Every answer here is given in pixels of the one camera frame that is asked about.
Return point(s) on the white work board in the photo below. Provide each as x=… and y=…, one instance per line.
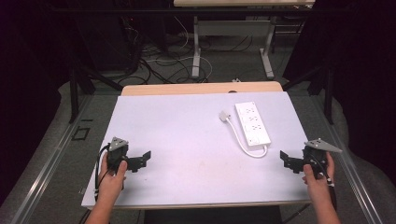
x=186, y=155

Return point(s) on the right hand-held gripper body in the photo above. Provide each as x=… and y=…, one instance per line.
x=317, y=155

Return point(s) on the desk with white legs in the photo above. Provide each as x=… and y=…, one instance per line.
x=233, y=28

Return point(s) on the person's right hand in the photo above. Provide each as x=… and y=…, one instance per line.
x=319, y=186

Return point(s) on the black curtain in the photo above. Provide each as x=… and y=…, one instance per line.
x=28, y=77
x=361, y=77

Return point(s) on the dark equipment cabinet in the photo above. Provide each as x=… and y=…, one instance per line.
x=106, y=40

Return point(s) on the white power strip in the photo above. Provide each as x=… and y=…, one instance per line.
x=252, y=123

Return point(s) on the white power plug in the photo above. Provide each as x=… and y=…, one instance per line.
x=224, y=116

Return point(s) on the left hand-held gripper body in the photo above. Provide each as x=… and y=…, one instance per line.
x=116, y=152

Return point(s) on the person's left hand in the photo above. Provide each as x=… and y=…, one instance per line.
x=110, y=185

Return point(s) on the black square floor frame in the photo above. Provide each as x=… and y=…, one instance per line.
x=81, y=133

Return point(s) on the wooden table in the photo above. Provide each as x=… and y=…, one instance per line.
x=186, y=88

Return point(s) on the black metal stand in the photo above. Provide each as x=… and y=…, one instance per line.
x=328, y=93
x=74, y=93

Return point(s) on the aluminium floor rail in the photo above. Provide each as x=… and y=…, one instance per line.
x=351, y=174
x=46, y=168

